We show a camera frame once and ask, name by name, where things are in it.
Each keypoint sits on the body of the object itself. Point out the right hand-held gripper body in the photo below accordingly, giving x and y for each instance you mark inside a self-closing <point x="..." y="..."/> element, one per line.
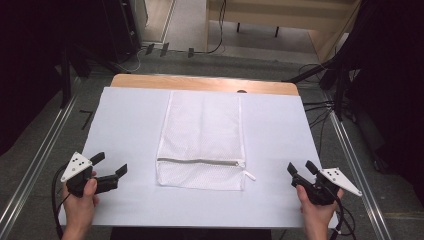
<point x="328" y="186"/>

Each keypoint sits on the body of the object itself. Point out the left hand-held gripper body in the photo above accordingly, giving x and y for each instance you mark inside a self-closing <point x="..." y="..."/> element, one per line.
<point x="77" y="166"/>

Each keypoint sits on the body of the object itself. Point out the person's right hand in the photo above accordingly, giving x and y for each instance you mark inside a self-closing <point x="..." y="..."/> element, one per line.
<point x="316" y="213"/>

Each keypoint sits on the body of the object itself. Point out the person's left hand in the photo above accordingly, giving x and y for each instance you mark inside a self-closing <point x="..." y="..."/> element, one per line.
<point x="81" y="206"/>

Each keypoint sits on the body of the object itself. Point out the white table cover sheet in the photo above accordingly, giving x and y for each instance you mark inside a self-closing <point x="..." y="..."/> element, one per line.
<point x="133" y="133"/>

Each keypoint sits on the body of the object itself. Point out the black metal stand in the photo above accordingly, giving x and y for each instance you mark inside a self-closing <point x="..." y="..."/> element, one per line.
<point x="65" y="80"/>
<point x="336" y="83"/>

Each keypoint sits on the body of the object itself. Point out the white mesh laundry bag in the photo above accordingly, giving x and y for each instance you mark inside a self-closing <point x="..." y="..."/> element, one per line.
<point x="201" y="140"/>

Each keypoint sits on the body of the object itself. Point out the dark curtain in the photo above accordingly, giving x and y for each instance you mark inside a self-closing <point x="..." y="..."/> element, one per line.
<point x="390" y="83"/>
<point x="26" y="66"/>

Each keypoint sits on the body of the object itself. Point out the wooden table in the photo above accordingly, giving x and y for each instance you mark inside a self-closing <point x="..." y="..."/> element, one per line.
<point x="200" y="82"/>

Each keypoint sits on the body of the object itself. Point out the light wooden bench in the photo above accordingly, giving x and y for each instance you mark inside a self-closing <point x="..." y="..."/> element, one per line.
<point x="283" y="15"/>

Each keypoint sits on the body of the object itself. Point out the metal floor rail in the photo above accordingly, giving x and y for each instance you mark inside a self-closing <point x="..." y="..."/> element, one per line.
<point x="36" y="156"/>
<point x="358" y="173"/>

